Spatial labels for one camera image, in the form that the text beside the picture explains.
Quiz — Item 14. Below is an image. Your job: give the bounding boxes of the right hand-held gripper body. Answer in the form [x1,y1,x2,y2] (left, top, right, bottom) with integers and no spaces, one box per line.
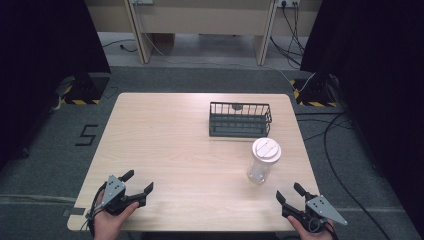
[281,193,349,234]

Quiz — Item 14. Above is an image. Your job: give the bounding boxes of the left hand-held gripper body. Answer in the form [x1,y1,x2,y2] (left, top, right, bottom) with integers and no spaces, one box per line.
[97,174,148,216]

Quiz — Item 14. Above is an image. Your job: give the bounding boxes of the person's right hand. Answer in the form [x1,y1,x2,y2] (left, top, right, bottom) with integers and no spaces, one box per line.
[286,214,336,240]

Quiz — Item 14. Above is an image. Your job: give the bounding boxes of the person's left hand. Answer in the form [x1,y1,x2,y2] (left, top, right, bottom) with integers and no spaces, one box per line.
[93,200,141,240]

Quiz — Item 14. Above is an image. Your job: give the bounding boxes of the clear cup with white lid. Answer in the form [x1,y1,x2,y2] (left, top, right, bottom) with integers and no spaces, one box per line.
[246,137,283,185]

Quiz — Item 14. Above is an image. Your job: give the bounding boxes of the black stand base striped tape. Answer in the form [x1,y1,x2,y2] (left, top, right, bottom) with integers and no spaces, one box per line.
[289,71,339,108]
[54,72,111,106]

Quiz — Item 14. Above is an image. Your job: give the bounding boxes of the black curtain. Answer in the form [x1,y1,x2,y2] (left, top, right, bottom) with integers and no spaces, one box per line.
[299,0,424,238]
[0,0,112,172]

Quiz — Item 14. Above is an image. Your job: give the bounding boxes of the right hand-held gripper cable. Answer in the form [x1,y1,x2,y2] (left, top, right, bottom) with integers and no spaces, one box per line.
[307,216,340,240]

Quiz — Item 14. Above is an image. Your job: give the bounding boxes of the hand-held gripper cable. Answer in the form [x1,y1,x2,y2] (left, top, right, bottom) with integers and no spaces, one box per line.
[79,181,109,236]
[307,216,340,240]

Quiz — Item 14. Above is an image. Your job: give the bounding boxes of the left hand-held gripper cable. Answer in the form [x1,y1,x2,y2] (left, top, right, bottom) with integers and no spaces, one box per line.
[79,181,109,236]

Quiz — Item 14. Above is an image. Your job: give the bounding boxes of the long black floor cable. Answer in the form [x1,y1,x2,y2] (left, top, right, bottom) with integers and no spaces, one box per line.
[294,111,392,240]

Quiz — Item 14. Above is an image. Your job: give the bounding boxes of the black wire basket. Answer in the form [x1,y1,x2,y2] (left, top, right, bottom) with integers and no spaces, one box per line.
[208,101,273,139]

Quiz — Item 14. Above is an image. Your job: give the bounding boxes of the bundle of black plug cables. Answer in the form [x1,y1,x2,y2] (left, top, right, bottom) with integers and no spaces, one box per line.
[269,2,306,70]

